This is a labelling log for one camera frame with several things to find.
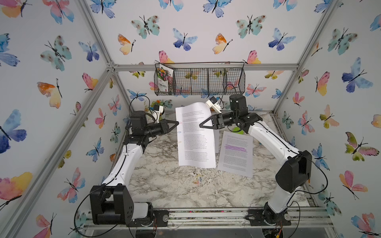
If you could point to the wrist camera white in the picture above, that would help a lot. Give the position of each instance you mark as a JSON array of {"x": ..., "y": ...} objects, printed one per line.
[
  {"x": 158, "y": 110},
  {"x": 213, "y": 103}
]

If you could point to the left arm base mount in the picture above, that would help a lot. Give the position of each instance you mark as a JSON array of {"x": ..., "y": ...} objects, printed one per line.
[{"x": 158, "y": 218}]

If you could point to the colourful seed packet booklet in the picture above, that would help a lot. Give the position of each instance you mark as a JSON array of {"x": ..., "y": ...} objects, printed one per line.
[{"x": 165, "y": 78}]

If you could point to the document with purple highlight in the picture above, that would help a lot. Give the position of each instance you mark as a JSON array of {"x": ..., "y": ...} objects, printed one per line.
[{"x": 236, "y": 154}]

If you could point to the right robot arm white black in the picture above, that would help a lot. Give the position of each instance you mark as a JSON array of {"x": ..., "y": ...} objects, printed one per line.
[{"x": 295, "y": 165}]

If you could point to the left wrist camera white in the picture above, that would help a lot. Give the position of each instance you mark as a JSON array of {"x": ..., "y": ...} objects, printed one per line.
[{"x": 158, "y": 110}]

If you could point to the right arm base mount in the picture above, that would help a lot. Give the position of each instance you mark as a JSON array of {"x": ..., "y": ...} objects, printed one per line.
[{"x": 266, "y": 217}]

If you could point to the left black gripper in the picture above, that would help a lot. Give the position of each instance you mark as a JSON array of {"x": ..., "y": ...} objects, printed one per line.
[{"x": 163, "y": 127}]

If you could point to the plain text document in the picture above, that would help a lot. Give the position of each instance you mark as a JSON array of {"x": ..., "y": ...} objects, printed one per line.
[{"x": 197, "y": 148}]

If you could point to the document with green highlight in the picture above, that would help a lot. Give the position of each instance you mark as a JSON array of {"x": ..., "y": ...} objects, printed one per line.
[{"x": 216, "y": 140}]

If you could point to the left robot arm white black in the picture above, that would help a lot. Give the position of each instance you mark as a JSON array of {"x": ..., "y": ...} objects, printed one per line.
[{"x": 111, "y": 202}]

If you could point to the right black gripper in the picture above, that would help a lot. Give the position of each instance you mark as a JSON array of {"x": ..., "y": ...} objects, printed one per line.
[{"x": 218, "y": 121}]

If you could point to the green toy trowel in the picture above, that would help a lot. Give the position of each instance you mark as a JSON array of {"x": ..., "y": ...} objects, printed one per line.
[{"x": 237, "y": 130}]

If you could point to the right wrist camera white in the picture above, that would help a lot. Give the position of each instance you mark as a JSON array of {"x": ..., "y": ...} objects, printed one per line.
[{"x": 213, "y": 103}]

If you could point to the black wire basket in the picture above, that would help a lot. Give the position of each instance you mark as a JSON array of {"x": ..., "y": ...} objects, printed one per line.
[{"x": 205, "y": 79}]

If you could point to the artificial flower plant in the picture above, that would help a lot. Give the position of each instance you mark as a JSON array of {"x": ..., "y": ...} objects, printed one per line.
[{"x": 166, "y": 104}]

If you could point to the aluminium front rail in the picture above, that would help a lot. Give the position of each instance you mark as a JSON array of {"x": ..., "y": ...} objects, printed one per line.
[{"x": 224, "y": 218}]

